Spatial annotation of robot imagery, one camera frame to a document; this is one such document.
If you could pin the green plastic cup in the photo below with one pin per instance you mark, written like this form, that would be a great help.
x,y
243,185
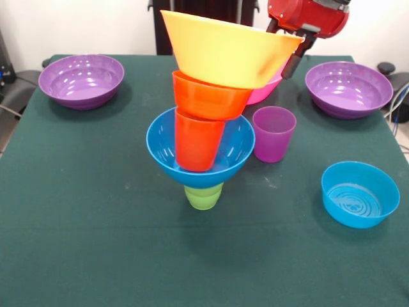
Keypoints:
x,y
201,199

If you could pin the black round knob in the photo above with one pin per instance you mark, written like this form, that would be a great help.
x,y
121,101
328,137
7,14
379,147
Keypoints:
x,y
386,67

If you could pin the deep blue plastic bowl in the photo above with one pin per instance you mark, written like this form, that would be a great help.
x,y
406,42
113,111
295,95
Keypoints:
x,y
236,150

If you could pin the dark green table cloth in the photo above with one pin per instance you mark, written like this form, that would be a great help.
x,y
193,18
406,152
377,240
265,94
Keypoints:
x,y
204,256

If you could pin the purple plastic cup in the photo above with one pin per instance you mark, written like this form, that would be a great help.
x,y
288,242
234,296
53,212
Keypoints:
x,y
276,147

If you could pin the orange plastic cup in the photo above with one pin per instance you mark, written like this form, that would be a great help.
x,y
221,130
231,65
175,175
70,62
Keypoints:
x,y
196,144

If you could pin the low blue plastic bowl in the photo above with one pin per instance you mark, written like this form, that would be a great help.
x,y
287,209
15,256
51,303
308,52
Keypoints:
x,y
351,215

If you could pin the yellow plastic bowl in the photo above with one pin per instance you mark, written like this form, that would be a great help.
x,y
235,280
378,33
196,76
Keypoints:
x,y
223,54

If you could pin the black device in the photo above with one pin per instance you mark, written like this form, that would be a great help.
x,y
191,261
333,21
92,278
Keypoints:
x,y
6,73

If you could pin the pink plastic bowl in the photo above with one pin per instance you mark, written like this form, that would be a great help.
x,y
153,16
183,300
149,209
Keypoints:
x,y
262,92

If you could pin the orange plastic bowl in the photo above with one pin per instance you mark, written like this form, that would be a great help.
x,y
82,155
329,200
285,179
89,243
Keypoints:
x,y
207,99

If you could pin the purple plastic bowl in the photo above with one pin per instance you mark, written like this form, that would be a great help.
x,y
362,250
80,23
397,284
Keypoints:
x,y
80,94
348,97

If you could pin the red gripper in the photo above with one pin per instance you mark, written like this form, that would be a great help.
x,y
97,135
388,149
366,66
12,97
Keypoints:
x,y
303,14

